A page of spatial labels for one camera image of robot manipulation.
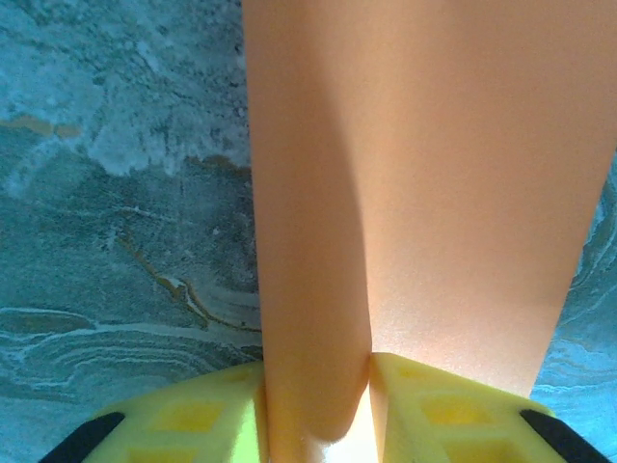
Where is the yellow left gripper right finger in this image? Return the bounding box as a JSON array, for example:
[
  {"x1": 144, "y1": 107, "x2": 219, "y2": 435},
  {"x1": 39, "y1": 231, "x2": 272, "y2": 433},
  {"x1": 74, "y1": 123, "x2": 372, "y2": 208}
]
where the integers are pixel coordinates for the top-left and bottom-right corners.
[{"x1": 368, "y1": 351, "x2": 602, "y2": 463}]

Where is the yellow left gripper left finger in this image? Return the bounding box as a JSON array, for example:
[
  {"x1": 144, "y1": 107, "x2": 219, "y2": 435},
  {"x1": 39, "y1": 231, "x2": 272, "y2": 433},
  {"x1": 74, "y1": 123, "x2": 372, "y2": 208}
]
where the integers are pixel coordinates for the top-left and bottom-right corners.
[{"x1": 38, "y1": 360, "x2": 270, "y2": 463}]

